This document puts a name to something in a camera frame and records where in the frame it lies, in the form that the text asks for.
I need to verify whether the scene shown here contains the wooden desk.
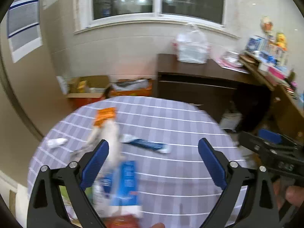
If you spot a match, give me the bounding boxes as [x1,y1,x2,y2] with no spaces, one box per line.
[239,54,303,143]

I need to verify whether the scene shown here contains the blue white wrapper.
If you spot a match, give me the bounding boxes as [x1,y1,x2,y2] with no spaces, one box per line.
[120,134,171,154]

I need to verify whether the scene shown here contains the dark wooden cabinet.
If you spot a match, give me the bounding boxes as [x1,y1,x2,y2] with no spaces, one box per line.
[153,54,272,132]

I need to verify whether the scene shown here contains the window with white frame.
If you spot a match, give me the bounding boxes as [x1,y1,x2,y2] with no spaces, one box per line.
[73,0,239,39]

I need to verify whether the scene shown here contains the blue white carton box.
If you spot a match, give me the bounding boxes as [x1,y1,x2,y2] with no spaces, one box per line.
[92,161,142,219]

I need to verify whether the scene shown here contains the white plastic wrapper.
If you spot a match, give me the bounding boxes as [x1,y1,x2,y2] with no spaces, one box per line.
[71,120,124,172]

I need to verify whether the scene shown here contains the orange cardboard box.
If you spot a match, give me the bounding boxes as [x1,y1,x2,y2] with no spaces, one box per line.
[109,78,153,97]

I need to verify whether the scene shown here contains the person's right hand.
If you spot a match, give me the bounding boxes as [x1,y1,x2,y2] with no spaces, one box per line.
[273,180,304,210]

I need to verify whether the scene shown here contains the white box under desk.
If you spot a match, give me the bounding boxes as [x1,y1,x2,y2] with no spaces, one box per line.
[219,112,242,131]

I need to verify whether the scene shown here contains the pink paper sheet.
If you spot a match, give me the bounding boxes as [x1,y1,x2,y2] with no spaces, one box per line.
[214,58,249,74]

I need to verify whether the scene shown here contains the orange snack wrapper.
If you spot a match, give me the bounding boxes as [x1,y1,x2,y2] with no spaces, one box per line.
[93,107,116,127]

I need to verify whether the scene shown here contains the white blue wall poster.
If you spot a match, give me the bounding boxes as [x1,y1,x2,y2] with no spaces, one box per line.
[7,0,43,63]

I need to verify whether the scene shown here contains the yellow duck toy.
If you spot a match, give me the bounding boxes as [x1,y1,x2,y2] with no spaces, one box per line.
[276,32,287,51]

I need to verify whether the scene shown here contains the purple checked tablecloth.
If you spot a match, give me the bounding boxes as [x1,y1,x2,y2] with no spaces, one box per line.
[27,96,247,227]

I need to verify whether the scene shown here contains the stacked white bowls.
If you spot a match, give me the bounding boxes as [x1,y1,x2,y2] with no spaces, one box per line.
[222,51,240,63]

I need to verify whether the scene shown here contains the crumpled white tissue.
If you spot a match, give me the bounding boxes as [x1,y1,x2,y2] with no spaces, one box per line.
[46,138,68,149]

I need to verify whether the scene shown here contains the white plastic bag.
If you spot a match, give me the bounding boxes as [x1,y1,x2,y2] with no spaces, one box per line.
[173,23,210,64]

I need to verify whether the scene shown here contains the brown cardboard box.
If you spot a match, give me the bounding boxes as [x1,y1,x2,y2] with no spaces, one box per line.
[67,75,111,110]

